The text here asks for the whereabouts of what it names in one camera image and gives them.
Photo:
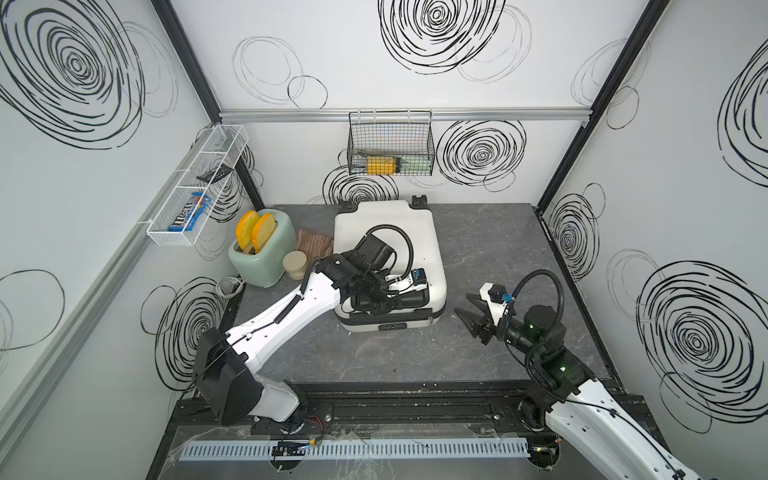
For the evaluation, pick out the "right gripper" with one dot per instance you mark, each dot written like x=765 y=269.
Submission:
x=478 y=326

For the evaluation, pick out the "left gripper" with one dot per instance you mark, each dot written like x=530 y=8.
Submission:
x=387 y=304

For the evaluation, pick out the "white hard-shell suitcase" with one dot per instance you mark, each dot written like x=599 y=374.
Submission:
x=414 y=240

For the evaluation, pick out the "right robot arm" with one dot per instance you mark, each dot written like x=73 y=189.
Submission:
x=567 y=397

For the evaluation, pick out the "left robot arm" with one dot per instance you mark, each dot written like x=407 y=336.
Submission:
x=227 y=364

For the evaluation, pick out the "brown striped folded cloth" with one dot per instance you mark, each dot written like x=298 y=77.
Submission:
x=314 y=245

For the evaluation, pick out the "beige paper cup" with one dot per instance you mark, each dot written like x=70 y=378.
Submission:
x=295 y=264

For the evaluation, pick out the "mint green toaster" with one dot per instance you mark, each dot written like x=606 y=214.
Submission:
x=264 y=269

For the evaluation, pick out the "yellow sponge in basket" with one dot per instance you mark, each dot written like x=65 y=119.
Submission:
x=381 y=165

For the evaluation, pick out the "yellow toast slice right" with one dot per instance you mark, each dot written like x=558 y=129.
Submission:
x=262 y=231

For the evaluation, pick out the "yellow toast slice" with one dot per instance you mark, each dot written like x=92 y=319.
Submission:
x=244 y=230
x=262 y=231

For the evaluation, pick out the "green item in basket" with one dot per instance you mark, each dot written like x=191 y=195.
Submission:
x=416 y=165

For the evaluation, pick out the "yellow toast slice left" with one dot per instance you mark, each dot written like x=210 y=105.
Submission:
x=244 y=230

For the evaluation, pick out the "blue candy packet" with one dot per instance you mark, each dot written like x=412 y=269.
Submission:
x=194 y=207

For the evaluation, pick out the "black remote control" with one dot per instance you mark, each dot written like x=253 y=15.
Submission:
x=215 y=175

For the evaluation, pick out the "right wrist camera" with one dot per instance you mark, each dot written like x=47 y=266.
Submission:
x=496 y=299

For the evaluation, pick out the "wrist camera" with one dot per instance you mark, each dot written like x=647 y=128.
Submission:
x=496 y=299
x=415 y=280

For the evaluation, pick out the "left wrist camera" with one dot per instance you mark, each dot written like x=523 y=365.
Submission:
x=415 y=280

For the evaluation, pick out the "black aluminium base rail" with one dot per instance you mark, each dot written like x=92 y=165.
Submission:
x=492 y=403

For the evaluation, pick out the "black wire wall basket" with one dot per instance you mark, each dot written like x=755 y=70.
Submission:
x=392 y=133

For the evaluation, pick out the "white wire wall shelf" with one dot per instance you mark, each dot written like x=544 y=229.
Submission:
x=216 y=145

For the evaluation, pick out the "white slotted cable duct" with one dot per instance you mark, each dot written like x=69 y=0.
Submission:
x=347 y=449

